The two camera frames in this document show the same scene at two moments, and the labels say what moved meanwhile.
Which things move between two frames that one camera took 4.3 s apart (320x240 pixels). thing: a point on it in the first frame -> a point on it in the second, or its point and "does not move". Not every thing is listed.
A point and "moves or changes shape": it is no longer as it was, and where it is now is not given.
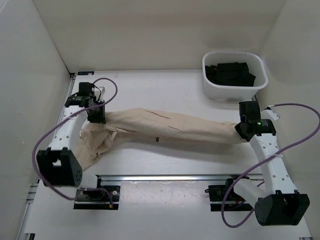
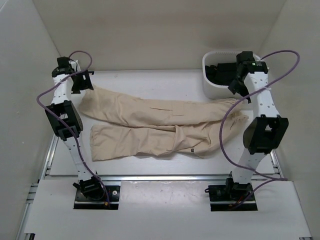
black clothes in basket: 230,74 does not move
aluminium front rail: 176,177 does not move
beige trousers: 96,138 moves or changes shape
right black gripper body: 238,128 -> 237,84
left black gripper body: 98,115 -> 79,84
